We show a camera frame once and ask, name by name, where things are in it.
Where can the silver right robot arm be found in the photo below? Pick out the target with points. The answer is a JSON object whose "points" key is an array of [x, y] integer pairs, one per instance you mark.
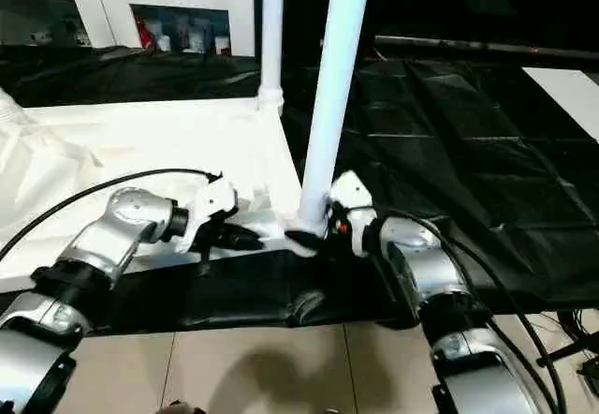
{"points": [[430, 264]]}

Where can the grey white ornament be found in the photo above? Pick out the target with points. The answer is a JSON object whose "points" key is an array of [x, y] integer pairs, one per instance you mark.
{"points": [[78, 32]]}

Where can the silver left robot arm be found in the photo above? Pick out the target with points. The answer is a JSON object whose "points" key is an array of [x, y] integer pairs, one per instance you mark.
{"points": [[107, 231]]}

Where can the white plastic table top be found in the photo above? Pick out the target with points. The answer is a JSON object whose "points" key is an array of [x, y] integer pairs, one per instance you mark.
{"points": [[140, 133]]}

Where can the white flat panel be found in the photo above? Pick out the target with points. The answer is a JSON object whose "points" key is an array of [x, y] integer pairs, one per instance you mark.
{"points": [[566, 95]]}

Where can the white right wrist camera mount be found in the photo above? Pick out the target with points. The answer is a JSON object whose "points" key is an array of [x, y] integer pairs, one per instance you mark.
{"points": [[353, 189]]}

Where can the black stand rod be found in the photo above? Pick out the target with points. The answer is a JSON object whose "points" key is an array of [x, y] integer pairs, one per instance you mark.
{"points": [[566, 350]]}

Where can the black mat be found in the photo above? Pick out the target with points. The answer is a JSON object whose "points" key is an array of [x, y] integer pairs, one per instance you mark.
{"points": [[444, 152]]}

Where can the white cup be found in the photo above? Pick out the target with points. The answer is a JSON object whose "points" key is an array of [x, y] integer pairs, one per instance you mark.
{"points": [[164, 43], [221, 45]]}

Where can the white plastic table leg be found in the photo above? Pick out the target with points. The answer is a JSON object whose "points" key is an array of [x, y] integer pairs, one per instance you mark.
{"points": [[334, 81], [9, 107], [271, 34]]}

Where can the white textured jar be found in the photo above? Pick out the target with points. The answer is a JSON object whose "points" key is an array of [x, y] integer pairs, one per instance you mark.
{"points": [[194, 37]]}

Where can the small white figurine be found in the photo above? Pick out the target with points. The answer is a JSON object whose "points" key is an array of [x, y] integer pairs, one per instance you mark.
{"points": [[39, 37]]}

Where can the dark metal rod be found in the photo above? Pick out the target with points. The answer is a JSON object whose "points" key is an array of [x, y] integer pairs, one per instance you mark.
{"points": [[468, 43]]}

